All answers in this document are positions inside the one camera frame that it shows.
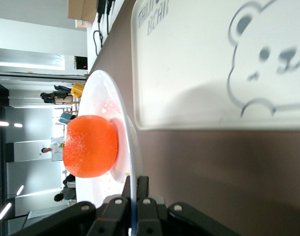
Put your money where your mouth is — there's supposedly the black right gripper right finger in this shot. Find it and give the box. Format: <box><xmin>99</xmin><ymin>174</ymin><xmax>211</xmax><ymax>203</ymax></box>
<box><xmin>136</xmin><ymin>175</ymin><xmax>241</xmax><ymax>236</ymax></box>

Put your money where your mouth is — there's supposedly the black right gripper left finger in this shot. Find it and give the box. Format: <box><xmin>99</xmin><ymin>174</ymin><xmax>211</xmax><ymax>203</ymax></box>
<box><xmin>11</xmin><ymin>176</ymin><xmax>132</xmax><ymax>236</ymax></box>

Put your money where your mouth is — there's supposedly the orange fruit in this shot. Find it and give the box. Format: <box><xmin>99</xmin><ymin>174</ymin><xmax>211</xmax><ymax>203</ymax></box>
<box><xmin>62</xmin><ymin>115</ymin><xmax>119</xmax><ymax>178</ymax></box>

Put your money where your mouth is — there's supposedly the white round plate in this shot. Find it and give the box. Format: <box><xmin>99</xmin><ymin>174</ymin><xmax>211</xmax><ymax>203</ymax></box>
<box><xmin>75</xmin><ymin>69</ymin><xmax>143</xmax><ymax>236</ymax></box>

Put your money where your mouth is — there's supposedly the seated person in black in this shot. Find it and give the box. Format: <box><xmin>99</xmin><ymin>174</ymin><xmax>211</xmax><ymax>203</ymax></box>
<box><xmin>53</xmin><ymin>173</ymin><xmax>77</xmax><ymax>203</ymax></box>

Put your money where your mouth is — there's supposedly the blue bowl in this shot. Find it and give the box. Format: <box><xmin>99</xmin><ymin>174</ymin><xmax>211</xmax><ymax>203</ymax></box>
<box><xmin>59</xmin><ymin>112</ymin><xmax>77</xmax><ymax>125</ymax></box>

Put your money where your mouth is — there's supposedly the wooden mug rack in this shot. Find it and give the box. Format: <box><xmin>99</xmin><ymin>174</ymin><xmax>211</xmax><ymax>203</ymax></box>
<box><xmin>54</xmin><ymin>96</ymin><xmax>81</xmax><ymax>117</ymax></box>

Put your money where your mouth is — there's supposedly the yellow mug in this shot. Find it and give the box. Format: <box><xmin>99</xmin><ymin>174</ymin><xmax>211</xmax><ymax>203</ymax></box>
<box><xmin>70</xmin><ymin>83</ymin><xmax>85</xmax><ymax>98</ymax></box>

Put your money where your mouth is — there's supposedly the cream tray with bear print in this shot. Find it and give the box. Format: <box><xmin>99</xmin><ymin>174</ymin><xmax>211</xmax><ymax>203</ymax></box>
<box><xmin>130</xmin><ymin>0</ymin><xmax>300</xmax><ymax>131</ymax></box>

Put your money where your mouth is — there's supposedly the cardboard box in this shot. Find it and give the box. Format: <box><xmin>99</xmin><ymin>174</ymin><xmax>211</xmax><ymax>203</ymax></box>
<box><xmin>67</xmin><ymin>0</ymin><xmax>99</xmax><ymax>23</ymax></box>

